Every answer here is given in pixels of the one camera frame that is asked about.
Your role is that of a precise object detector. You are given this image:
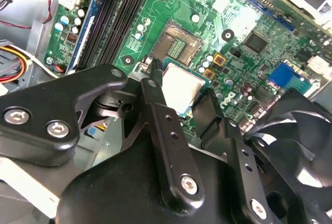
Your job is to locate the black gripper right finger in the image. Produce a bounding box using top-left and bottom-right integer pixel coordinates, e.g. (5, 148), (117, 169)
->
(193, 88), (332, 224)

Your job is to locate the silver CPU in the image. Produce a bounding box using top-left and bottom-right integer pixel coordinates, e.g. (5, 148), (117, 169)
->
(160, 58), (211, 118)

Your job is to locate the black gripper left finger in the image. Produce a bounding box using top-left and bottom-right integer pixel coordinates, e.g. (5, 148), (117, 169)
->
(0, 58), (206, 213)

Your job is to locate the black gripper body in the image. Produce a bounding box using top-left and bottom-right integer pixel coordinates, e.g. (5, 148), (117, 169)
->
(56, 139), (288, 224)

